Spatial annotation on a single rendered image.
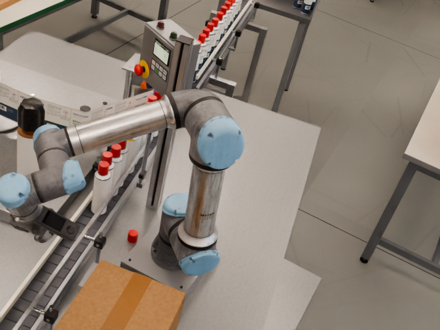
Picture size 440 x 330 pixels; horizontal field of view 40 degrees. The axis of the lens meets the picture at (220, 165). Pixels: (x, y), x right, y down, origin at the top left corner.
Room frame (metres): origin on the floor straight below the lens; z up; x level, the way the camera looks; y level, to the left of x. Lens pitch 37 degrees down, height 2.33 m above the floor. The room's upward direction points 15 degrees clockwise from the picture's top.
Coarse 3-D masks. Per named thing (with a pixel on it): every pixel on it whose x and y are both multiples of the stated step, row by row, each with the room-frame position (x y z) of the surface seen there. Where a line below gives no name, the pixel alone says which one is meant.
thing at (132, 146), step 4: (136, 140) 1.71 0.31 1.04; (128, 144) 1.69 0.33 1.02; (132, 144) 1.70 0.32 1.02; (136, 144) 1.71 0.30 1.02; (128, 148) 1.69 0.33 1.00; (132, 148) 1.70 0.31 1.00; (136, 148) 1.71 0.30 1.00; (128, 152) 1.69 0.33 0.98; (132, 152) 1.70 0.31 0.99; (136, 152) 1.72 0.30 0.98; (128, 156) 1.69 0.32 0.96; (132, 156) 1.70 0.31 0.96; (128, 160) 1.70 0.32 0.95; (132, 160) 1.70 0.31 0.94; (128, 164) 1.70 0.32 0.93; (132, 168) 1.71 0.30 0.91; (132, 172) 1.71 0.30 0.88
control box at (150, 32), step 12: (156, 24) 1.73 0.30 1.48; (168, 24) 1.75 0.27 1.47; (144, 36) 1.72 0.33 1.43; (156, 36) 1.67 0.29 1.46; (168, 36) 1.67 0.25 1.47; (144, 48) 1.71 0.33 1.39; (192, 48) 1.66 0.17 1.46; (144, 60) 1.70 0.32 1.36; (156, 60) 1.66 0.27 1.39; (192, 60) 1.67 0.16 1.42; (168, 72) 1.62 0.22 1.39; (192, 72) 1.68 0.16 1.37; (156, 84) 1.65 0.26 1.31
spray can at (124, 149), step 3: (123, 141) 1.62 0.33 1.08; (120, 144) 1.61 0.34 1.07; (123, 144) 1.62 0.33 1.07; (123, 147) 1.62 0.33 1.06; (126, 147) 1.64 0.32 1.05; (123, 150) 1.62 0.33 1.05; (126, 150) 1.63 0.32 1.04; (120, 153) 1.61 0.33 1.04; (123, 153) 1.61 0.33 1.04; (126, 153) 1.62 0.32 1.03; (123, 156) 1.61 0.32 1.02; (126, 156) 1.63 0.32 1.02; (123, 159) 1.61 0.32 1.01; (126, 159) 1.63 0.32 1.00; (123, 162) 1.61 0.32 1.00; (123, 165) 1.62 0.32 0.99; (123, 168) 1.62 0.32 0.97; (123, 171) 1.62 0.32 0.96; (120, 174) 1.61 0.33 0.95; (120, 186) 1.62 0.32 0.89
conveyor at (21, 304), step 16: (128, 176) 1.69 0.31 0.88; (112, 208) 1.51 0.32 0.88; (80, 224) 1.39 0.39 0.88; (96, 224) 1.41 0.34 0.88; (64, 240) 1.31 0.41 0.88; (64, 256) 1.25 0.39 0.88; (80, 256) 1.28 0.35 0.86; (48, 272) 1.17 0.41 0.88; (64, 272) 1.19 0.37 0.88; (32, 288) 1.10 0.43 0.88; (48, 288) 1.12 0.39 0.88; (16, 304) 1.03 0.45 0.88; (16, 320) 0.98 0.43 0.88; (32, 320) 1.00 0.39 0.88
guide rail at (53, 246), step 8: (88, 200) 1.48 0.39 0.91; (80, 208) 1.43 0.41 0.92; (56, 240) 1.27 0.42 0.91; (48, 248) 1.23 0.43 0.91; (48, 256) 1.21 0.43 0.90; (40, 264) 1.16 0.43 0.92; (32, 272) 1.13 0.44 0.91; (24, 280) 1.09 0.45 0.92; (24, 288) 1.07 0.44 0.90; (16, 296) 1.03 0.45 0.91; (8, 304) 1.00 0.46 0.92; (0, 312) 0.97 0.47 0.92; (0, 320) 0.95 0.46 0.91
